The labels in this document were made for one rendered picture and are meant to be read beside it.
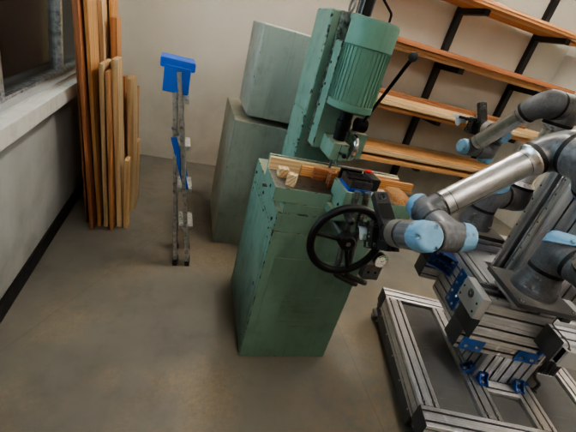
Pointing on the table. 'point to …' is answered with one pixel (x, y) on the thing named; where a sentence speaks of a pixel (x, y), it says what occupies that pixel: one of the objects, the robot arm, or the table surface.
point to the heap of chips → (396, 195)
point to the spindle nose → (343, 126)
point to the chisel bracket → (329, 146)
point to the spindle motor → (363, 64)
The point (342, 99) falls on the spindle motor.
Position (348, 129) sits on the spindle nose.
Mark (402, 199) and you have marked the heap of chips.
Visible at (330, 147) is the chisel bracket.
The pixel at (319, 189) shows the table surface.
